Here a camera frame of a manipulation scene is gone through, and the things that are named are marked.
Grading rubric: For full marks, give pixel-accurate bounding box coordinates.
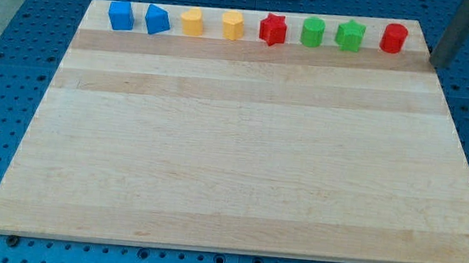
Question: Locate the yellow pentagon block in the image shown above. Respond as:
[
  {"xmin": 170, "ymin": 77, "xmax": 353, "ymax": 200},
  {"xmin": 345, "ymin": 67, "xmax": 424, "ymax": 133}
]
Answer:
[{"xmin": 221, "ymin": 10, "xmax": 244, "ymax": 41}]

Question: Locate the red star block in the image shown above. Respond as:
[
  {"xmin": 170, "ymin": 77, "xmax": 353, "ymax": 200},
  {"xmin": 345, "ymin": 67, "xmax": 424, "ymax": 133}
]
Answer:
[{"xmin": 259, "ymin": 13, "xmax": 288, "ymax": 46}]

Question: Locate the blue cube block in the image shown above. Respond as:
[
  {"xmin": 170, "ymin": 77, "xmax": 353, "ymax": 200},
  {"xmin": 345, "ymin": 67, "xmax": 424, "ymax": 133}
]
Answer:
[{"xmin": 108, "ymin": 1, "xmax": 135, "ymax": 31}]

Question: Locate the green cylinder block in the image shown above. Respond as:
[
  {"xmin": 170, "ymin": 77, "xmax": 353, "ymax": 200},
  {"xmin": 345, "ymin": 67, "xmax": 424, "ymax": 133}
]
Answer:
[{"xmin": 300, "ymin": 16, "xmax": 326, "ymax": 48}]

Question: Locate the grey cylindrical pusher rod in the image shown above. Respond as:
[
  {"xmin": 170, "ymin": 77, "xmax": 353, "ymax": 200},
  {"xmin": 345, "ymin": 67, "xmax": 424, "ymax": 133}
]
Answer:
[{"xmin": 429, "ymin": 0, "xmax": 469, "ymax": 69}]

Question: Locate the yellow heart block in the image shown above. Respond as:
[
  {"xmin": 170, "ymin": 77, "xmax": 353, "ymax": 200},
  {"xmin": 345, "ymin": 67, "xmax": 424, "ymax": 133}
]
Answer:
[{"xmin": 181, "ymin": 7, "xmax": 204, "ymax": 36}]

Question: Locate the wooden board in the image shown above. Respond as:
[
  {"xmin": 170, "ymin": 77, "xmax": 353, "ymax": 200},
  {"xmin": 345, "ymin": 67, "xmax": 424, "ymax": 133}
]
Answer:
[{"xmin": 0, "ymin": 0, "xmax": 469, "ymax": 263}]

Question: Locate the blue triangle block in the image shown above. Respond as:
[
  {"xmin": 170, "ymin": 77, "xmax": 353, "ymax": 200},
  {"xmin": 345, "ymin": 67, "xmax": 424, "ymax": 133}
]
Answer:
[{"xmin": 145, "ymin": 4, "xmax": 170, "ymax": 35}]

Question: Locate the green star block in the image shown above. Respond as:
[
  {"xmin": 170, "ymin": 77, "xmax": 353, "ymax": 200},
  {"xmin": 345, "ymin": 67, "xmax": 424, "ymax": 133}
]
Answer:
[{"xmin": 334, "ymin": 20, "xmax": 366, "ymax": 52}]

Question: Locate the red cylinder block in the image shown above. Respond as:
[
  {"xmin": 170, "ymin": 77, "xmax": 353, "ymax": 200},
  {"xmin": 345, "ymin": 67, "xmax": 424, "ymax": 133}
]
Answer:
[{"xmin": 379, "ymin": 23, "xmax": 408, "ymax": 53}]

